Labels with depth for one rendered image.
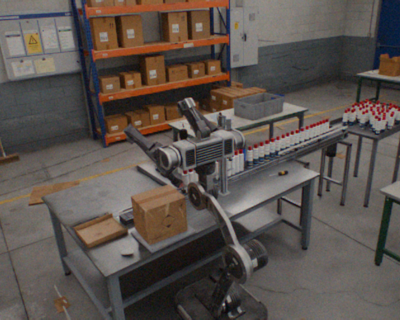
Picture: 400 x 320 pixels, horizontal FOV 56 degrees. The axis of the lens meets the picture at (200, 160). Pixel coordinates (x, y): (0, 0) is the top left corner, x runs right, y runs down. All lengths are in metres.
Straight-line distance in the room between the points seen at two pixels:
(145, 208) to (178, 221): 0.27
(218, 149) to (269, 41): 7.20
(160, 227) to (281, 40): 7.71
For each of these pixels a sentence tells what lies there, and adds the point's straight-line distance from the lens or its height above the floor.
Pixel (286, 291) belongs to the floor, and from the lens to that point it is 3.50.
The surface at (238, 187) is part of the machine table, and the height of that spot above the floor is 0.83.
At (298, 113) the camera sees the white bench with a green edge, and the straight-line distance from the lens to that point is 5.54.
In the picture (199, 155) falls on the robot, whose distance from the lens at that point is 2.34.
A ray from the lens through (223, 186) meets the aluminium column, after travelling 3.13.
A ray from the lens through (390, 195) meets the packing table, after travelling 3.51.
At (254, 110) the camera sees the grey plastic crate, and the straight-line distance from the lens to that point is 5.05.
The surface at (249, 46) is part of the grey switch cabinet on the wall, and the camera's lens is 8.59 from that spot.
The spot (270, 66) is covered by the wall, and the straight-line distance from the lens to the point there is 9.58.
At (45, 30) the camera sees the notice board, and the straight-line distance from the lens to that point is 6.92.
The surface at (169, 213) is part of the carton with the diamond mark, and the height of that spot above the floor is 1.04.
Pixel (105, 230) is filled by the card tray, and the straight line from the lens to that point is 2.84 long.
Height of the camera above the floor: 2.36
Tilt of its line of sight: 24 degrees down
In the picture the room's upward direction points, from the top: 3 degrees counter-clockwise
